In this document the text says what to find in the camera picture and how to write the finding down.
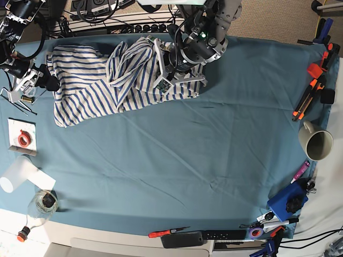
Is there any clear glass bottle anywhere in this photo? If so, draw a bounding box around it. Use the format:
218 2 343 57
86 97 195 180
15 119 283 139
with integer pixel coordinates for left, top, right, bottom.
17 190 58 243

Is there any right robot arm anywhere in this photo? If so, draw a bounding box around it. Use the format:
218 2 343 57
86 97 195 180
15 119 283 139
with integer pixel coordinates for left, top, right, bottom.
1 1 59 92

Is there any black smartphone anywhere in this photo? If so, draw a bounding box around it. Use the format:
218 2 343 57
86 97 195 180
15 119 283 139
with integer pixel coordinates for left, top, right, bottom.
161 231 204 248

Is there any black marker pen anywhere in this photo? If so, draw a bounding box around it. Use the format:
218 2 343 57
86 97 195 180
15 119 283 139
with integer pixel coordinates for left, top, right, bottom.
263 218 299 232

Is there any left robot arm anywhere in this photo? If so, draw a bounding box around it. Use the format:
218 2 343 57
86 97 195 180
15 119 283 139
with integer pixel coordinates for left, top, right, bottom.
163 0 242 78

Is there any orange black clamp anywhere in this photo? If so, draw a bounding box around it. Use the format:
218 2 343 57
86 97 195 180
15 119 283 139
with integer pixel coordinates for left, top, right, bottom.
320 43 340 72

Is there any black power strip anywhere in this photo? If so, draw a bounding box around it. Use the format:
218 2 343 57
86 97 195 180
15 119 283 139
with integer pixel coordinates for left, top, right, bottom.
127 23 167 33

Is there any blue black bar clamp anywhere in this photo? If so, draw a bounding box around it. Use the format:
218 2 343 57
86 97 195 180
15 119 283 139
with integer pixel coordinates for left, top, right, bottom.
249 226 286 257

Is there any gold green battery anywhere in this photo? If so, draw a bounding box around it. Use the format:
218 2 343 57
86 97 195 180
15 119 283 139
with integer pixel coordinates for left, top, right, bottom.
21 95 35 104

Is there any pink white pen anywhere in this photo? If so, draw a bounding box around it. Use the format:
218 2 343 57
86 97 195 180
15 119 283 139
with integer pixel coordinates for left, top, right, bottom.
290 161 310 184

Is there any teal table cloth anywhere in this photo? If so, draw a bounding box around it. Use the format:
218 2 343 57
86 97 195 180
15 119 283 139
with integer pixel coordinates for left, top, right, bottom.
0 33 340 239

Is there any black square block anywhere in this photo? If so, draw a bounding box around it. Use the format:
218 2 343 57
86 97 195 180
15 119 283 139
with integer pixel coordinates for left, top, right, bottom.
320 89 335 104

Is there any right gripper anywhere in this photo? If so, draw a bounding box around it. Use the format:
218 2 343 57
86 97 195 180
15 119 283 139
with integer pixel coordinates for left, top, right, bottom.
4 57 60 91

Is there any orange plastic block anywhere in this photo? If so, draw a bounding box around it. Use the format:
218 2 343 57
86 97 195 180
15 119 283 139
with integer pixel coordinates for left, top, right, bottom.
307 63 323 79

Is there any red tape roll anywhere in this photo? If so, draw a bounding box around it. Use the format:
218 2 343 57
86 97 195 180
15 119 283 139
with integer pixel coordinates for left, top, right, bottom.
18 130 32 148

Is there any blue white striped T-shirt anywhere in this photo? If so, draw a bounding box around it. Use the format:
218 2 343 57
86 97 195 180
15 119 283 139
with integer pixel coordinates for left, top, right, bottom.
46 37 204 127

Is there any orange black utility knife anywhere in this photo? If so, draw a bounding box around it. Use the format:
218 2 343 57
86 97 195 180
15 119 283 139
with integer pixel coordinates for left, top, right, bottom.
292 75 326 122

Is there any red handled screwdriver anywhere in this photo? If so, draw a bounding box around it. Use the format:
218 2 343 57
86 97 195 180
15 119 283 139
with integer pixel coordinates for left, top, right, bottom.
148 226 189 238

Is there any metal hex key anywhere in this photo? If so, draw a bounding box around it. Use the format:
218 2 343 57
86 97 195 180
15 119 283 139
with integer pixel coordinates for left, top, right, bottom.
1 87 37 116

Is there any purple tape roll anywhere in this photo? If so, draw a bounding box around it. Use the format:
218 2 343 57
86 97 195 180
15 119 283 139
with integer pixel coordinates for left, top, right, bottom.
249 226 264 240

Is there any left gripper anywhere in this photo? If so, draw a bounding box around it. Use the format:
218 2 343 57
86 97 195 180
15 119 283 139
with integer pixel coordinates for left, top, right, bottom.
163 47 203 78

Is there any grey ceramic mug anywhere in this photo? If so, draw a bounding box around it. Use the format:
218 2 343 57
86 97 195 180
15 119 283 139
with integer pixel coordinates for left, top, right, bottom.
298 120 333 161

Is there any black remote control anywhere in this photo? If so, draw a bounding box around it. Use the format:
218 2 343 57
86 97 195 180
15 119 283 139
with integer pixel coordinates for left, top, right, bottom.
202 230 247 240

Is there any blue plastic box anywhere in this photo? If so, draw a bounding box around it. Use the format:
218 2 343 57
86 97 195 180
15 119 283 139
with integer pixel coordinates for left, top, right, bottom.
267 182 308 222

